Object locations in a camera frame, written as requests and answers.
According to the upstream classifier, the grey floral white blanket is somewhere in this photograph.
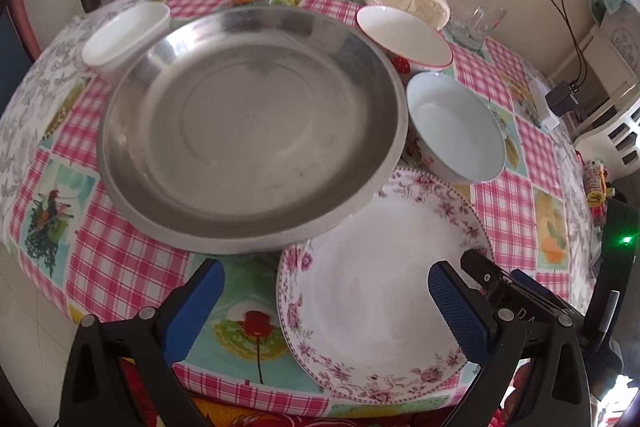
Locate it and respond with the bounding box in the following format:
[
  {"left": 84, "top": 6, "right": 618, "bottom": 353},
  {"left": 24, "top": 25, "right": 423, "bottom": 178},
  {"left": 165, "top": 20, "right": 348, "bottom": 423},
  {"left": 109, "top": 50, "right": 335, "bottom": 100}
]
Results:
[{"left": 0, "top": 13, "right": 109, "bottom": 208}]

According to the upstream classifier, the black cable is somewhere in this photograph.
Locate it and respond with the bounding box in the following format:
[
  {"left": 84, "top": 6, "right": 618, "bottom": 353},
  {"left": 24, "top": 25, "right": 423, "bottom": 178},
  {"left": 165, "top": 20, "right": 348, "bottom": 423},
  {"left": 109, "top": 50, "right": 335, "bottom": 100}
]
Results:
[{"left": 548, "top": 0, "right": 609, "bottom": 90}]

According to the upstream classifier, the pink floral white plate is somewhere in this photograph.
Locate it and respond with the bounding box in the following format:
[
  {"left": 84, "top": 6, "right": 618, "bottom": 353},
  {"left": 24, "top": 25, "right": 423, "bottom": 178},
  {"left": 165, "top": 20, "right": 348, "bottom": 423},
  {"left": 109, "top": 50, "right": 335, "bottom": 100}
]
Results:
[{"left": 277, "top": 167, "right": 494, "bottom": 405}]

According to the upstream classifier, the light blue white bowl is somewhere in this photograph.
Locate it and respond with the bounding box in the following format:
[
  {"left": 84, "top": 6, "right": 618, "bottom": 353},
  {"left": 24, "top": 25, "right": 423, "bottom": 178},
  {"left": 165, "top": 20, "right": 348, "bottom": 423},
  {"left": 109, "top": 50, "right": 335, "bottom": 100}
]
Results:
[{"left": 406, "top": 72, "right": 506, "bottom": 184}]

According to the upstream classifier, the white square MAX bowl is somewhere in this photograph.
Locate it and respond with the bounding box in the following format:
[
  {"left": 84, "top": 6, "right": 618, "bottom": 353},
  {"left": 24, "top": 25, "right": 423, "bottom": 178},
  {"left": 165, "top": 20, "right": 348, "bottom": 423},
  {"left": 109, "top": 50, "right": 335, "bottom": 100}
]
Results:
[{"left": 81, "top": 2, "right": 170, "bottom": 83}]

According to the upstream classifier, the white shelf rack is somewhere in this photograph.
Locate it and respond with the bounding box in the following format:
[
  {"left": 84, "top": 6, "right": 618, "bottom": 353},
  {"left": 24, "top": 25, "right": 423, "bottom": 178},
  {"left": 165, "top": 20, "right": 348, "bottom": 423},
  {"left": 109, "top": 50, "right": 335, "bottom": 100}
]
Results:
[{"left": 574, "top": 0, "right": 639, "bottom": 180}]

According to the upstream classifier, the white power strip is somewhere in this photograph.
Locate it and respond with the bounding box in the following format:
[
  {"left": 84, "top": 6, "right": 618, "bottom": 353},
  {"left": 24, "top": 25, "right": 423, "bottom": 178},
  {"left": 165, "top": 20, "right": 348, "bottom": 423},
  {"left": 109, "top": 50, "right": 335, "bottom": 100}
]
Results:
[{"left": 528, "top": 78, "right": 560, "bottom": 131}]

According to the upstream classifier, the red rimmed white bowl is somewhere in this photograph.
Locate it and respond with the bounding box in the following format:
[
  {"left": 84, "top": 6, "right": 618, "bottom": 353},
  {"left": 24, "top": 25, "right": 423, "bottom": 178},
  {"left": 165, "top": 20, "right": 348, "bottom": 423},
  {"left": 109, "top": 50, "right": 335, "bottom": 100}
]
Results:
[{"left": 356, "top": 5, "right": 454, "bottom": 81}]

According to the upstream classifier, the colourful candy packet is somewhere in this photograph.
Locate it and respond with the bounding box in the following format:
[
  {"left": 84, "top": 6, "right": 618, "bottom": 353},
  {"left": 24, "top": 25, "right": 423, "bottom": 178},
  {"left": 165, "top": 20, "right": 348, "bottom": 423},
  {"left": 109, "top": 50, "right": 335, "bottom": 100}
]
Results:
[{"left": 582, "top": 159, "right": 615, "bottom": 221}]

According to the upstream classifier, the pink checkered tablecloth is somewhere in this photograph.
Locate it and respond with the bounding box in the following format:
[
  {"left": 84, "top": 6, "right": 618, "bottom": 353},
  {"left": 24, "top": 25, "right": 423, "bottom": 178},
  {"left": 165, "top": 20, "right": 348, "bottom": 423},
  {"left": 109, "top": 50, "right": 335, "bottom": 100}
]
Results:
[{"left": 1, "top": 1, "right": 593, "bottom": 426}]

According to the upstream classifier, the black power adapter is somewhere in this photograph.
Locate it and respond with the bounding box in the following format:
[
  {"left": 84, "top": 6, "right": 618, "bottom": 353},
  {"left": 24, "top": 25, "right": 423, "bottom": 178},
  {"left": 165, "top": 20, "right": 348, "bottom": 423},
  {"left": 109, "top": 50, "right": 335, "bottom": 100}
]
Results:
[{"left": 544, "top": 81, "right": 579, "bottom": 117}]

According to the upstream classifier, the clear glass mug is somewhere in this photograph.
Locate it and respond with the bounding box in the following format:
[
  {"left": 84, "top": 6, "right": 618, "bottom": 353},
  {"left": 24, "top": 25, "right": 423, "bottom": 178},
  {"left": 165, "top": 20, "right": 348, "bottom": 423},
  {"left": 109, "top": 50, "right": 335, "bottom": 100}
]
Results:
[{"left": 448, "top": 0, "right": 506, "bottom": 51}]

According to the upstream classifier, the large stainless steel basin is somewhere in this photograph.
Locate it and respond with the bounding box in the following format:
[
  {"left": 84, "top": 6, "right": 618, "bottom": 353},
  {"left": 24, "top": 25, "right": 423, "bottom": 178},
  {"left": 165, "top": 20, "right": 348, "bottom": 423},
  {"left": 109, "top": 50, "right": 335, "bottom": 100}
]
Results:
[{"left": 96, "top": 5, "right": 408, "bottom": 255}]

